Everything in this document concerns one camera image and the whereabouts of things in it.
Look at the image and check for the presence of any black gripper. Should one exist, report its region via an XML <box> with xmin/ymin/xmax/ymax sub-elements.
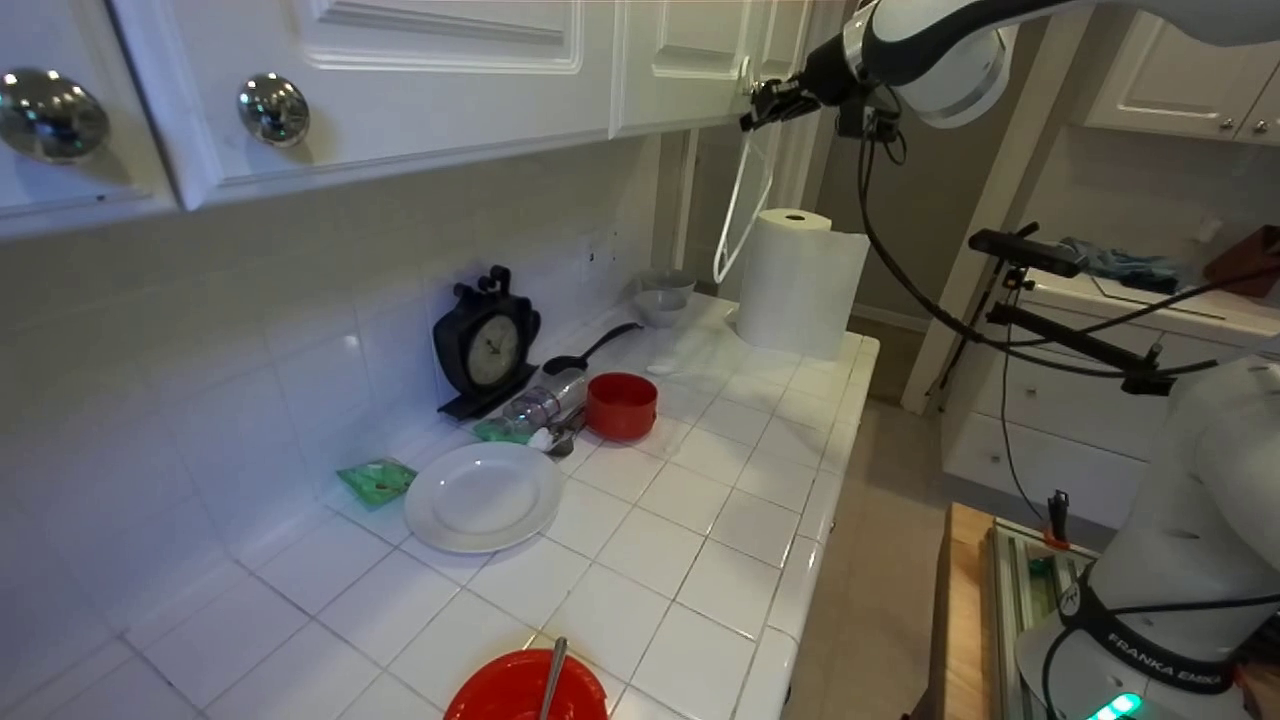
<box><xmin>739</xmin><ymin>45</ymin><xmax>870</xmax><ymax>135</ymax></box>

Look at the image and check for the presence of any white paper towel roll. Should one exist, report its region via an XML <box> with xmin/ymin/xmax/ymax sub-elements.
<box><xmin>730</xmin><ymin>204</ymin><xmax>870</xmax><ymax>365</ymax></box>

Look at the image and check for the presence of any small metal bowl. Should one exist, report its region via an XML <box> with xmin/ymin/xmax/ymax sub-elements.
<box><xmin>626</xmin><ymin>272</ymin><xmax>698</xmax><ymax>333</ymax></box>

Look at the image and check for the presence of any black ladle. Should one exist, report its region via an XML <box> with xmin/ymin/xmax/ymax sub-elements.
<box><xmin>540</xmin><ymin>320</ymin><xmax>647</xmax><ymax>378</ymax></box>

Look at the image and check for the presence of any white upper cabinet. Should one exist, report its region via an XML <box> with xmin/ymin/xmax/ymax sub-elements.
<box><xmin>0</xmin><ymin>0</ymin><xmax>854</xmax><ymax>243</ymax></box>

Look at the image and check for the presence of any red cup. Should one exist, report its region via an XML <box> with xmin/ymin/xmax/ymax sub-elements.
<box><xmin>585</xmin><ymin>367</ymin><xmax>662</xmax><ymax>442</ymax></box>

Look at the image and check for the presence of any black table clock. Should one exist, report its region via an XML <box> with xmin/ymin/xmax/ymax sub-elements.
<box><xmin>428</xmin><ymin>258</ymin><xmax>544</xmax><ymax>423</ymax></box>

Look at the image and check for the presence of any teal cloth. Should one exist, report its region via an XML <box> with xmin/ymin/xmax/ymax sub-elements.
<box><xmin>1062</xmin><ymin>237</ymin><xmax>1182</xmax><ymax>293</ymax></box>

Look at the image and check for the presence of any white background drawer unit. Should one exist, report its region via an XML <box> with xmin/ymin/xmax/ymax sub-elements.
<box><xmin>937</xmin><ymin>272</ymin><xmax>1280</xmax><ymax>531</ymax></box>

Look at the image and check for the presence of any white round plate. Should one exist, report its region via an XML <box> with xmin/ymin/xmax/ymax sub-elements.
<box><xmin>399</xmin><ymin>441</ymin><xmax>567</xmax><ymax>561</ymax></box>

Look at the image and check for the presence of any chrome upper cabinet knob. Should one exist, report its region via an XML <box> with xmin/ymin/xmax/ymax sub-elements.
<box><xmin>0</xmin><ymin>65</ymin><xmax>110</xmax><ymax>160</ymax></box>
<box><xmin>237</xmin><ymin>67</ymin><xmax>314</xmax><ymax>147</ymax></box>

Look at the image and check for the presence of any brown background object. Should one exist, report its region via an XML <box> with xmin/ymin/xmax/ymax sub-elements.
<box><xmin>1203</xmin><ymin>219</ymin><xmax>1280</xmax><ymax>299</ymax></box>

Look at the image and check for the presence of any wooden robot mounting table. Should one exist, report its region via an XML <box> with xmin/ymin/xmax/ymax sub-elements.
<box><xmin>930</xmin><ymin>500</ymin><xmax>1020</xmax><ymax>720</ymax></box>

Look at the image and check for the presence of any metal spoon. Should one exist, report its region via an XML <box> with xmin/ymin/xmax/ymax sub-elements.
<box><xmin>533</xmin><ymin>630</ymin><xmax>573</xmax><ymax>720</ymax></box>

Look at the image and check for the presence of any red bowl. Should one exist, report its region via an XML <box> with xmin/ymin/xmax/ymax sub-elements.
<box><xmin>438</xmin><ymin>643</ymin><xmax>615</xmax><ymax>720</ymax></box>

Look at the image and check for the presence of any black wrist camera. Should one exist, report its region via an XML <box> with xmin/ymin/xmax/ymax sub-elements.
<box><xmin>837</xmin><ymin>100</ymin><xmax>913</xmax><ymax>153</ymax></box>

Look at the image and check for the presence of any black camera cable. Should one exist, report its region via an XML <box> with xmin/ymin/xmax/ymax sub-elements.
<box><xmin>852</xmin><ymin>122</ymin><xmax>1280</xmax><ymax>384</ymax></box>

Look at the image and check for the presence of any black stereo camera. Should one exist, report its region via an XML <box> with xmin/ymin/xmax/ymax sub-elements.
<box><xmin>964</xmin><ymin>223</ymin><xmax>1086</xmax><ymax>279</ymax></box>

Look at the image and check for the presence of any black camera stand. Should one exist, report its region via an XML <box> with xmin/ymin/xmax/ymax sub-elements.
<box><xmin>978</xmin><ymin>262</ymin><xmax>1180</xmax><ymax>401</ymax></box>

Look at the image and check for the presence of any white background wall cabinet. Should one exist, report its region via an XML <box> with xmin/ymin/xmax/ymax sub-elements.
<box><xmin>1079</xmin><ymin>6</ymin><xmax>1280</xmax><ymax>147</ymax></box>

